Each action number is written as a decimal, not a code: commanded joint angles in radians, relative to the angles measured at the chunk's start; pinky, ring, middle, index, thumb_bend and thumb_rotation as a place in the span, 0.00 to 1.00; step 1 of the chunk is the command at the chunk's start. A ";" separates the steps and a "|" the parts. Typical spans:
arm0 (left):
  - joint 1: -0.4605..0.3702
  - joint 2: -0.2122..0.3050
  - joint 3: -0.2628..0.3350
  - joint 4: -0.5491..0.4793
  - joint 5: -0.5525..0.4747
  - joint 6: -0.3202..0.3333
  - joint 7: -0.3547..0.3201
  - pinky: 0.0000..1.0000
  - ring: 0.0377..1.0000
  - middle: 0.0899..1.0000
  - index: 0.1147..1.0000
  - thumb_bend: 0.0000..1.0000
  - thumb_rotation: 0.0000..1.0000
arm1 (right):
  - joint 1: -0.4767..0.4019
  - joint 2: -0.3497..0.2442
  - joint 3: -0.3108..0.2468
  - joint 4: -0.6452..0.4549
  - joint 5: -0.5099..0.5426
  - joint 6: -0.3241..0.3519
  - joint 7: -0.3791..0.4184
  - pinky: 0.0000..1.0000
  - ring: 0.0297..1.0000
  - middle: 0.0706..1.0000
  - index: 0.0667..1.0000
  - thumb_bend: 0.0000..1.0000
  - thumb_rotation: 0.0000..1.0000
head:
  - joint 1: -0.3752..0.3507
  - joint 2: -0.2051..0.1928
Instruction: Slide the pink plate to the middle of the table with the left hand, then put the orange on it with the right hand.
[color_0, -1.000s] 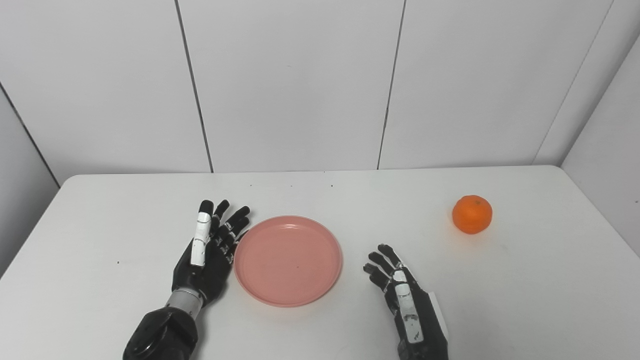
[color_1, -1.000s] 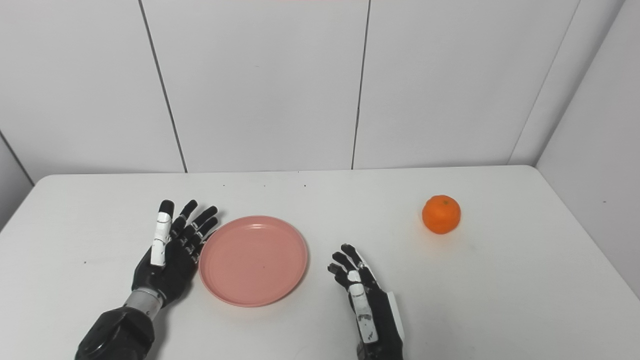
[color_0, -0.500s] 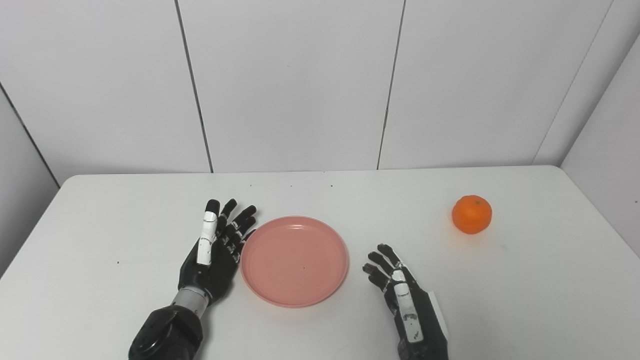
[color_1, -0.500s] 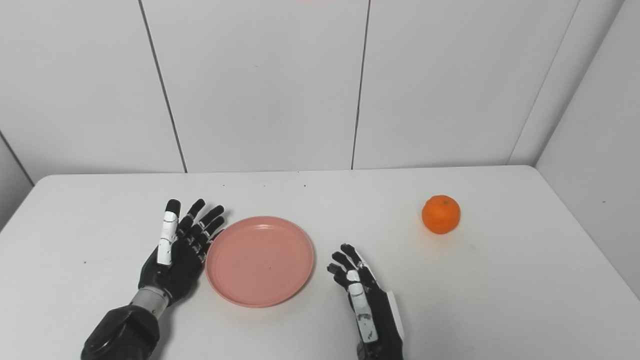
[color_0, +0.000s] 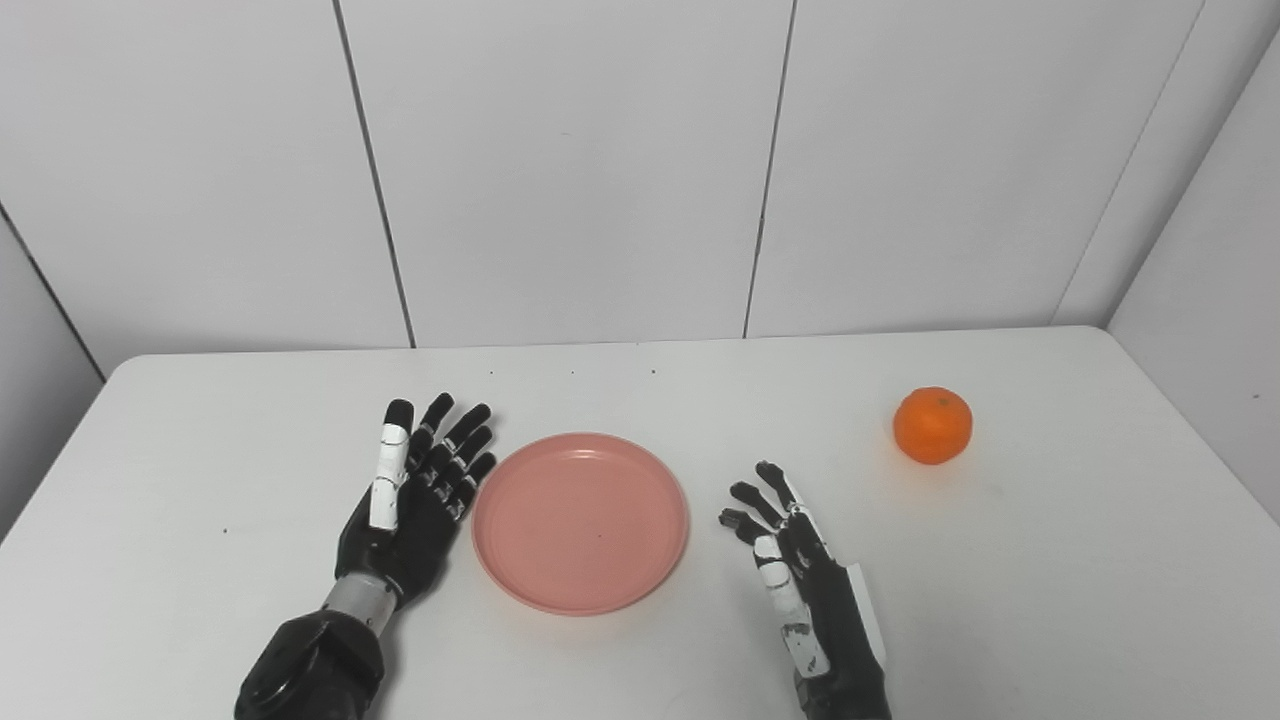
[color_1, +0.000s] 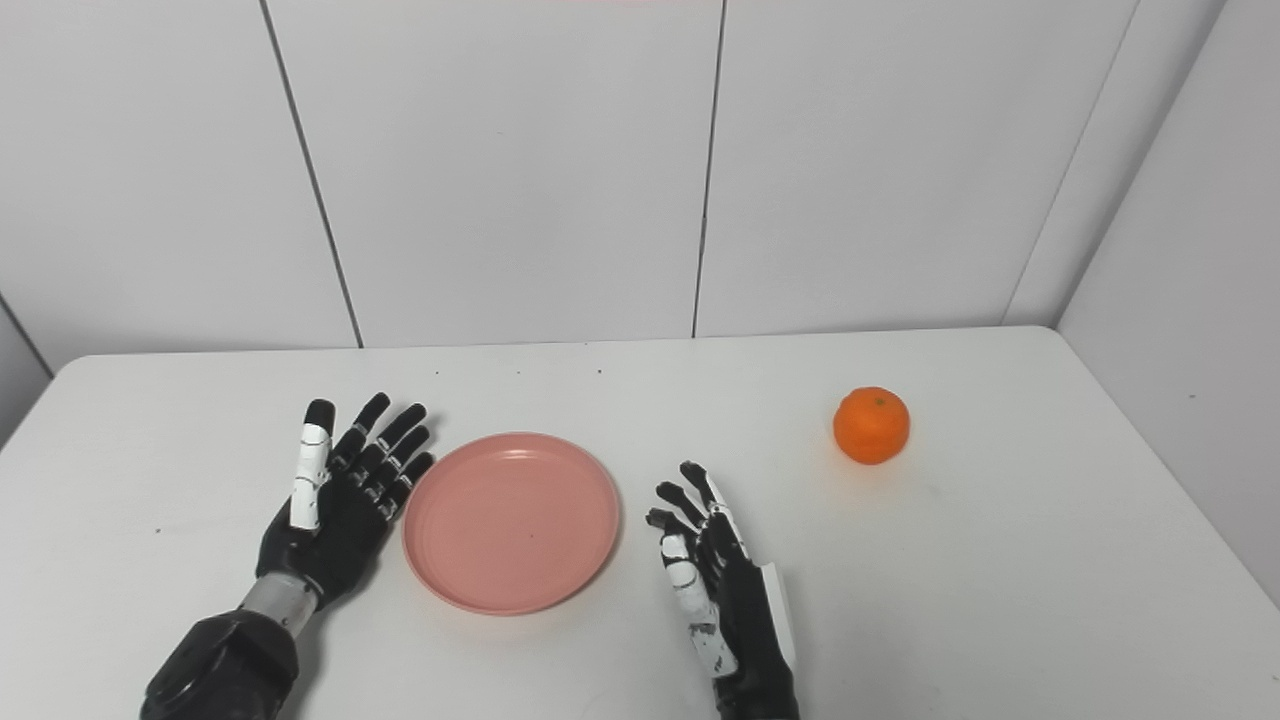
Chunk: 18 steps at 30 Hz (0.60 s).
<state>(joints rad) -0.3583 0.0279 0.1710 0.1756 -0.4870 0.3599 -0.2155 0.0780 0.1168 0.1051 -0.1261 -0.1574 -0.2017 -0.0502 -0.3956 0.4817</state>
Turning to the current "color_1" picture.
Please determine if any black and white left hand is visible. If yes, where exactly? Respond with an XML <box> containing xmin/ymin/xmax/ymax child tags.
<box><xmin>255</xmin><ymin>393</ymin><xmax>437</xmax><ymax>612</ymax></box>

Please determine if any orange fruit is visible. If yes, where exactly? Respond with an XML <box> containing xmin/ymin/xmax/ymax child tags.
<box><xmin>832</xmin><ymin>386</ymin><xmax>912</xmax><ymax>466</ymax></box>

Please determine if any black and white right hand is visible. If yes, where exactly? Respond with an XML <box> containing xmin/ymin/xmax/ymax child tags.
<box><xmin>644</xmin><ymin>460</ymin><xmax>802</xmax><ymax>720</ymax></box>

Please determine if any pink round plate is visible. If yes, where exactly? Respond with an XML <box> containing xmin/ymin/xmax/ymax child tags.
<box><xmin>401</xmin><ymin>431</ymin><xmax>622</xmax><ymax>617</ymax></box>

